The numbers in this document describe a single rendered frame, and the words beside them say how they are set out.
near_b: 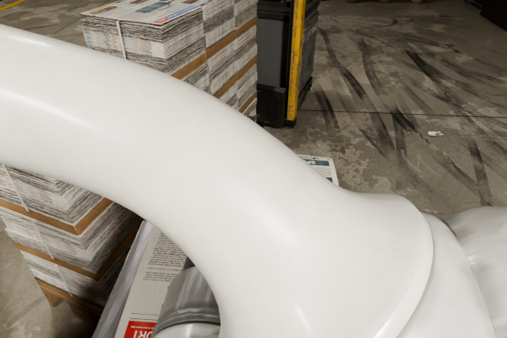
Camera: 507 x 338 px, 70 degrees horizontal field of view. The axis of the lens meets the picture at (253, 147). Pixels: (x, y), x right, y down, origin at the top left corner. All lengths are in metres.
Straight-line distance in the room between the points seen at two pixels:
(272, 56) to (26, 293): 1.96
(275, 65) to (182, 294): 2.41
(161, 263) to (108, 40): 1.13
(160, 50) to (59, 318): 1.17
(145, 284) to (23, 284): 1.54
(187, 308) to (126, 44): 1.26
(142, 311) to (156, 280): 0.04
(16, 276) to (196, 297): 1.80
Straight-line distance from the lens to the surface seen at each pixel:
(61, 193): 1.11
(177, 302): 0.30
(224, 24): 1.75
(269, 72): 2.68
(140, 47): 1.42
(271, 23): 2.56
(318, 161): 0.69
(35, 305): 1.92
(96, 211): 1.24
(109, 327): 0.77
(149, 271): 0.51
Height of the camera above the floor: 1.44
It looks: 35 degrees down
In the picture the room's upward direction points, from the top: straight up
